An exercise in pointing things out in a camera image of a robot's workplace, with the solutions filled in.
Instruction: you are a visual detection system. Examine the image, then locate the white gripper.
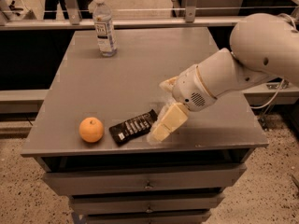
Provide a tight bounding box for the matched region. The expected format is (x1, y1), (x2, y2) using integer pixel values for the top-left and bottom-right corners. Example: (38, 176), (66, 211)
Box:
(147, 64), (217, 144)

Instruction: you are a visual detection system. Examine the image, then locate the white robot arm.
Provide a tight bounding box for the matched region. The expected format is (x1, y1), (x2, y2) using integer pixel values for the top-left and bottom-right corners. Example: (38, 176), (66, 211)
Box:
(148, 13), (299, 144)

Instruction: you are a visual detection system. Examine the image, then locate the grey drawer cabinet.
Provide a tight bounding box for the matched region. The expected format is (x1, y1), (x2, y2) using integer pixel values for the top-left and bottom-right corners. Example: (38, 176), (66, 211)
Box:
(21, 27), (269, 224)

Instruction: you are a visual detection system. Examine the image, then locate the grey top drawer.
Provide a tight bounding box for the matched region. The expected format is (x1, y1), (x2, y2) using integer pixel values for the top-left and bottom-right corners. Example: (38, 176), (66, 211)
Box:
(43, 163), (247, 196)

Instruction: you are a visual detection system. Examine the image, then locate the grey drawer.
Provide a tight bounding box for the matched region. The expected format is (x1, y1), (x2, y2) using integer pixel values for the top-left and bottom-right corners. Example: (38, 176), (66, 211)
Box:
(43, 163), (247, 196)
(70, 192), (224, 215)
(86, 210), (211, 224)

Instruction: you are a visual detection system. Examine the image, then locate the orange fruit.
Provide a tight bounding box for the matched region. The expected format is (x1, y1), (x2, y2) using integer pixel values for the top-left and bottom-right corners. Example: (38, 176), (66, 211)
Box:
(78, 117), (105, 143)

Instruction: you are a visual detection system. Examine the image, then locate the clear plastic water bottle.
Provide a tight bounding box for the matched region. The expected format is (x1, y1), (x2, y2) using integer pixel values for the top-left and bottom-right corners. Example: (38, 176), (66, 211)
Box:
(93, 0), (117, 57)

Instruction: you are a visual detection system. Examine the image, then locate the metal railing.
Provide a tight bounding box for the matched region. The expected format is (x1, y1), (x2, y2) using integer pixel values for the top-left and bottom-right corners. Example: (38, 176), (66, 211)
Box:
(1, 0), (298, 31)

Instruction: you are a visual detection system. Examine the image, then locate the grey bottom drawer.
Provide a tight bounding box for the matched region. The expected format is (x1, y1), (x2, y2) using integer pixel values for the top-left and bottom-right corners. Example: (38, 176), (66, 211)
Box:
(86, 210), (211, 224)

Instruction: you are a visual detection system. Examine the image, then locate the grey middle drawer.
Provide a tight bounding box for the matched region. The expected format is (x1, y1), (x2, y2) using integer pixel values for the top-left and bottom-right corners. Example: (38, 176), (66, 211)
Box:
(70, 192), (224, 215)

